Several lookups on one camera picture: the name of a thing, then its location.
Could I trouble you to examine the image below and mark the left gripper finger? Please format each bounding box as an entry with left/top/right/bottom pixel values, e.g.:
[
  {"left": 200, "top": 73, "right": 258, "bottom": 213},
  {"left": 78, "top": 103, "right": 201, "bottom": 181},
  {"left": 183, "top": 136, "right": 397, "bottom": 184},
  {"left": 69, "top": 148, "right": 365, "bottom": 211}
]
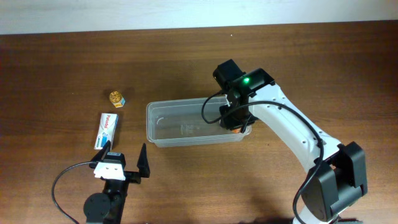
[
  {"left": 137, "top": 143, "right": 150, "bottom": 178},
  {"left": 93, "top": 141, "right": 111, "bottom": 162}
]

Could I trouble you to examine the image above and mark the white Panadol box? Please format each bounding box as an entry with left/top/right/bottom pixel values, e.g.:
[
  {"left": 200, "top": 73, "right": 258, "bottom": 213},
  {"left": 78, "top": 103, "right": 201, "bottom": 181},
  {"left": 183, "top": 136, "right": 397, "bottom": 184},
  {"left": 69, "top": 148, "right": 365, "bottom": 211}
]
[{"left": 94, "top": 113, "right": 119, "bottom": 150}]

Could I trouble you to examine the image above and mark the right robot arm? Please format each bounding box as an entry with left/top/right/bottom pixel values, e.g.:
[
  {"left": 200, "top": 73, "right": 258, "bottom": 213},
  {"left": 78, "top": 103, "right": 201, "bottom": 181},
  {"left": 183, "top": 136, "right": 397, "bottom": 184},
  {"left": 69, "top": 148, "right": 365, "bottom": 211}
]
[{"left": 213, "top": 60, "right": 368, "bottom": 223}]

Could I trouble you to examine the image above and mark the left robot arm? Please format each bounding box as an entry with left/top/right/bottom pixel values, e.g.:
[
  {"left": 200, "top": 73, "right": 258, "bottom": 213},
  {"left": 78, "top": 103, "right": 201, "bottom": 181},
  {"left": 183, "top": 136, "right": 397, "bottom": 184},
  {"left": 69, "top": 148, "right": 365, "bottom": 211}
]
[{"left": 83, "top": 141, "right": 150, "bottom": 223}]

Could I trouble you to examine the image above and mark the clear plastic container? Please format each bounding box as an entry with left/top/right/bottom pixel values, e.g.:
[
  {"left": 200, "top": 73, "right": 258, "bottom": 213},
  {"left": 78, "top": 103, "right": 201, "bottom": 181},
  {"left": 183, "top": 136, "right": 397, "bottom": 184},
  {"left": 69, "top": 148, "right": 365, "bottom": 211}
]
[{"left": 146, "top": 98, "right": 252, "bottom": 147}]

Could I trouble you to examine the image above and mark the gold lid balm jar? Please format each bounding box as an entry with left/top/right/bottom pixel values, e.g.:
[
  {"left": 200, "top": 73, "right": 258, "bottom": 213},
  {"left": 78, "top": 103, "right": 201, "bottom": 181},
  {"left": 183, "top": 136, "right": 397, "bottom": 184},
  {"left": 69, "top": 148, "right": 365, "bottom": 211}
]
[{"left": 109, "top": 91, "right": 125, "bottom": 108}]

